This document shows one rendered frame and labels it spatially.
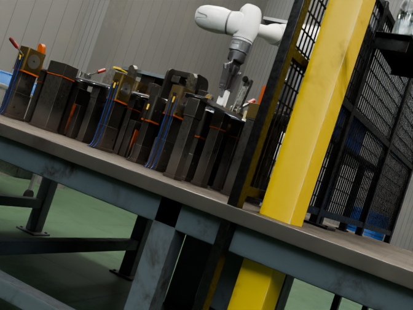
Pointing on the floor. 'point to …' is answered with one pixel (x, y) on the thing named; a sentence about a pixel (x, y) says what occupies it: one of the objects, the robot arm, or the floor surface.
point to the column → (187, 274)
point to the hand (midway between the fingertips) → (223, 98)
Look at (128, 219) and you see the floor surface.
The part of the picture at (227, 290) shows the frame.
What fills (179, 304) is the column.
